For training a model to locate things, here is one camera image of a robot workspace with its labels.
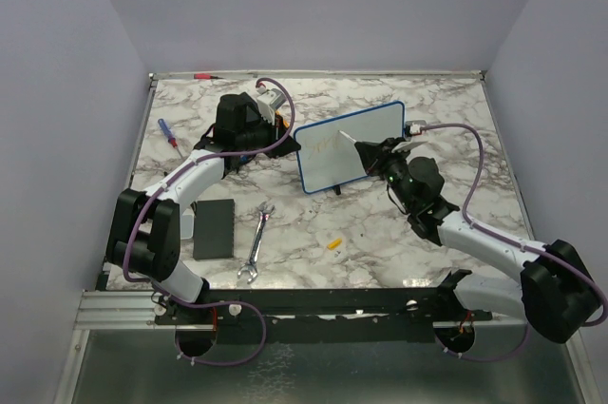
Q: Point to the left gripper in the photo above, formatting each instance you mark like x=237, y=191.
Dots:
x=275, y=128

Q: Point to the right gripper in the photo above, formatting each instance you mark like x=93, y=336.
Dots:
x=371, y=151

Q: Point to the yellow white marker pen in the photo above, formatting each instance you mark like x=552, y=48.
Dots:
x=347, y=137

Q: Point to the blue framed whiteboard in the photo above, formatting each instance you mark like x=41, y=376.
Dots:
x=326, y=160

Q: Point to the yellow marker cap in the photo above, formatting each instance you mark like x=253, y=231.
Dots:
x=334, y=244

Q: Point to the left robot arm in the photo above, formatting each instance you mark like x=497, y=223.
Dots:
x=145, y=237

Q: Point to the yellow black utility knife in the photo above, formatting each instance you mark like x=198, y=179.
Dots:
x=281, y=122

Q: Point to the silver open-end wrench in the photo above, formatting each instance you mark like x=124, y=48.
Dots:
x=249, y=269

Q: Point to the blue red screwdriver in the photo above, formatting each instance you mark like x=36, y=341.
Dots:
x=169, y=136

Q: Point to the small white container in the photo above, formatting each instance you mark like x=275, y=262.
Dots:
x=187, y=223

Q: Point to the black rectangular box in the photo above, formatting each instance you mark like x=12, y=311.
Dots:
x=214, y=230

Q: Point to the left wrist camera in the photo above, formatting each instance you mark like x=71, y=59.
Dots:
x=269, y=99

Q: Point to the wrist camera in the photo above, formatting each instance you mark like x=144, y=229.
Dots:
x=269, y=99
x=414, y=128

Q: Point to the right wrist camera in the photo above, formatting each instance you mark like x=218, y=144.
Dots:
x=414, y=128

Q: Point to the red marker on rail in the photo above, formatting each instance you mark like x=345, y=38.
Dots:
x=206, y=76

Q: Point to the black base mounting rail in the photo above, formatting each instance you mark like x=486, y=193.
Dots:
x=323, y=315

